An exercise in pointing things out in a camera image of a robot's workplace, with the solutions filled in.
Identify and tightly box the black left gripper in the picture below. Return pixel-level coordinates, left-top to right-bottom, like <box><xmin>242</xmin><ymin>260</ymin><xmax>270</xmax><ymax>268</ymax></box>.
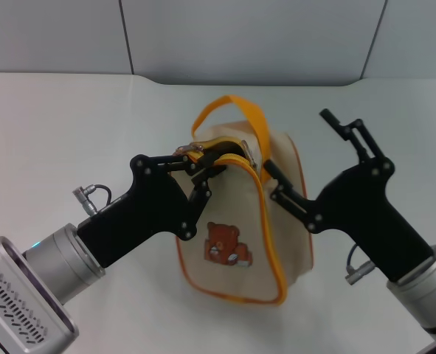
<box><xmin>77</xmin><ymin>150</ymin><xmax>228</xmax><ymax>268</ymax></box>

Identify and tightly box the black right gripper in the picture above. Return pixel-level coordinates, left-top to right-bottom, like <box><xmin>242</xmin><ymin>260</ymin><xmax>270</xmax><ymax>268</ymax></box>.
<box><xmin>264</xmin><ymin>108</ymin><xmax>435</xmax><ymax>283</ymax></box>

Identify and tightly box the beige zipper bag orange trim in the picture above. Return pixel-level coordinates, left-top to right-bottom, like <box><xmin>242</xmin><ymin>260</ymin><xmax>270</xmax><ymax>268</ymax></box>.
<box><xmin>176</xmin><ymin>94</ymin><xmax>316</xmax><ymax>308</ymax></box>

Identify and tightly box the left gripper cable with plug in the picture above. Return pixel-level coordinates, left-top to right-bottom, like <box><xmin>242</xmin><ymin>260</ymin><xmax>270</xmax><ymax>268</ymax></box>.
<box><xmin>72</xmin><ymin>184</ymin><xmax>114</xmax><ymax>215</ymax></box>

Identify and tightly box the gripper cable with plug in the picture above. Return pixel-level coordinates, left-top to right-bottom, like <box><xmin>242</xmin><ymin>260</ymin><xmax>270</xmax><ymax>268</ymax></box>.
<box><xmin>72</xmin><ymin>184</ymin><xmax>114</xmax><ymax>215</ymax></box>
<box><xmin>345</xmin><ymin>243</ymin><xmax>377</xmax><ymax>285</ymax></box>

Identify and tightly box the right gripper cable with plug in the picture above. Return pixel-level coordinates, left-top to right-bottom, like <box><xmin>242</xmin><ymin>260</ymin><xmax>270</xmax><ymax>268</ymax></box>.
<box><xmin>345</xmin><ymin>243</ymin><xmax>377</xmax><ymax>285</ymax></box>

